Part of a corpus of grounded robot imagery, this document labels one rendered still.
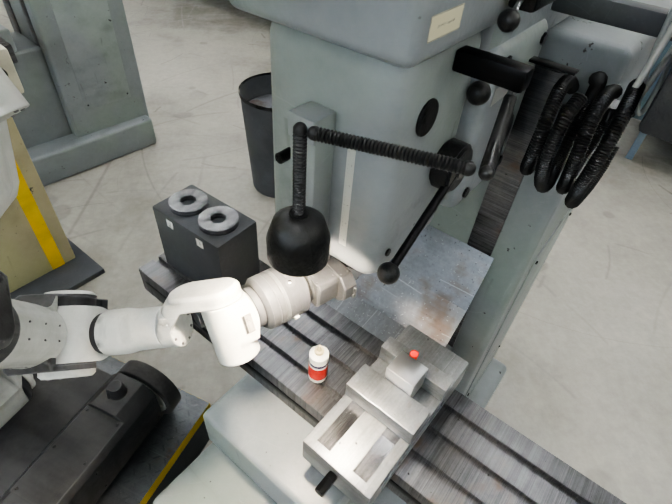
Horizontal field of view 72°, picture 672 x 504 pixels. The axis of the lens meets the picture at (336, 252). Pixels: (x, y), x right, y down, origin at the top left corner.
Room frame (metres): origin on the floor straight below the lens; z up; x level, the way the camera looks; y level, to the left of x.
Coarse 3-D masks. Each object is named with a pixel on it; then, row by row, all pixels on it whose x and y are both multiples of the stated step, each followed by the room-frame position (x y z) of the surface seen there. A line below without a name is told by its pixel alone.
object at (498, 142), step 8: (504, 96) 0.49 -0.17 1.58; (512, 96) 0.48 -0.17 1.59; (504, 104) 0.46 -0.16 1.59; (512, 104) 0.46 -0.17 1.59; (504, 112) 0.44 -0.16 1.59; (512, 112) 0.45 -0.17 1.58; (496, 120) 0.43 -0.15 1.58; (504, 120) 0.43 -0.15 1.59; (496, 128) 0.41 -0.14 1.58; (504, 128) 0.41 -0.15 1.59; (496, 136) 0.39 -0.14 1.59; (504, 136) 0.40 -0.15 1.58; (488, 144) 0.38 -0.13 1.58; (496, 144) 0.38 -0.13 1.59; (488, 152) 0.36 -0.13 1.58; (496, 152) 0.36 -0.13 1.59; (488, 160) 0.35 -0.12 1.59; (496, 160) 0.35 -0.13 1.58; (480, 168) 0.34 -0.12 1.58; (488, 168) 0.34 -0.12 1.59; (496, 168) 0.34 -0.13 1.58; (480, 176) 0.33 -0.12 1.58; (488, 176) 0.33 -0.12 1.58
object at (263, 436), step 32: (256, 384) 0.54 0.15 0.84; (224, 416) 0.46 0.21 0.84; (256, 416) 0.47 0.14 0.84; (288, 416) 0.47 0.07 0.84; (224, 448) 0.43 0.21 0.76; (256, 448) 0.40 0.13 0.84; (288, 448) 0.41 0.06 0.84; (256, 480) 0.37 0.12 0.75; (288, 480) 0.34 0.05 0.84; (320, 480) 0.35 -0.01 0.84
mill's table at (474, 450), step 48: (288, 336) 0.63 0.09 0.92; (336, 336) 0.64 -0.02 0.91; (288, 384) 0.51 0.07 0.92; (336, 384) 0.52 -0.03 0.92; (432, 432) 0.44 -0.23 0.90; (480, 432) 0.45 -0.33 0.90; (432, 480) 0.34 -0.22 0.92; (480, 480) 0.35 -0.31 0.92; (528, 480) 0.35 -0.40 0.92; (576, 480) 0.36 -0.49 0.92
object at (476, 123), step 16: (528, 32) 0.67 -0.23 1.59; (544, 32) 0.72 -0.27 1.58; (496, 48) 0.60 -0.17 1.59; (512, 48) 0.62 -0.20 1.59; (528, 48) 0.67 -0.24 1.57; (528, 64) 0.70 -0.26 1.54; (496, 96) 0.61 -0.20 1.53; (464, 112) 0.60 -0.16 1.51; (480, 112) 0.59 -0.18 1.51; (496, 112) 0.63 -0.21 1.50; (464, 128) 0.60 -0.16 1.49; (480, 128) 0.60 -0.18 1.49; (480, 144) 0.61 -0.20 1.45; (480, 160) 0.63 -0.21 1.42; (464, 176) 0.60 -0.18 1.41; (448, 192) 0.59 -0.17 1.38; (464, 192) 0.60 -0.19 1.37
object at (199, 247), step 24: (192, 192) 0.87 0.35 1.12; (168, 216) 0.79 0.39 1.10; (192, 216) 0.80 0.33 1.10; (216, 216) 0.80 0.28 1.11; (240, 216) 0.81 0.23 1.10; (168, 240) 0.80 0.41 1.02; (192, 240) 0.75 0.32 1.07; (216, 240) 0.73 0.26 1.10; (240, 240) 0.76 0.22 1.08; (192, 264) 0.76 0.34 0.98; (216, 264) 0.71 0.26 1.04; (240, 264) 0.75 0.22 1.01
